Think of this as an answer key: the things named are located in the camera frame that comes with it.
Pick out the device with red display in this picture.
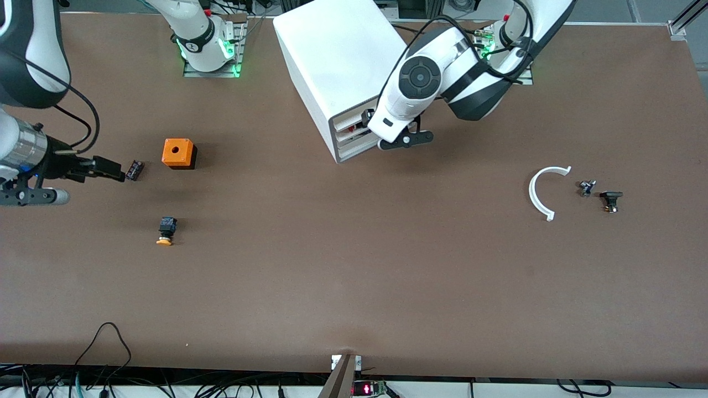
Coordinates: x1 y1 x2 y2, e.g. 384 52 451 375
352 380 388 397

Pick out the aluminium frame profile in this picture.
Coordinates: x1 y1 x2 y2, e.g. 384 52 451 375
668 0 708 40

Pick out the orange box with hole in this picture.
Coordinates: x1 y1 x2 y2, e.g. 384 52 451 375
162 138 198 170

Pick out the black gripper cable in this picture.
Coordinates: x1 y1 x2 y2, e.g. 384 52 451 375
53 104 92 149
382 15 534 103
0 53 101 153

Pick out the tangled black cable bundle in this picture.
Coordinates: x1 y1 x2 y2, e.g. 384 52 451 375
0 362 332 398

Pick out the white curved plastic ring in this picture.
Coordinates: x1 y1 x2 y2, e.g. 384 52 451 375
528 165 572 222

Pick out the white box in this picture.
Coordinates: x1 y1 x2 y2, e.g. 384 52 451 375
334 108 370 130

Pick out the yellow capped black push button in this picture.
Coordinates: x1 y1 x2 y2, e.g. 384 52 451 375
156 217 178 246

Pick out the black looped cable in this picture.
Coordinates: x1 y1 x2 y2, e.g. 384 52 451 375
75 322 132 368

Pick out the metal mount post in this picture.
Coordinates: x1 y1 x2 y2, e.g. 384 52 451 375
318 354 363 398

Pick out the black cable under table edge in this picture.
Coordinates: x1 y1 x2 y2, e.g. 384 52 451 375
556 379 612 397

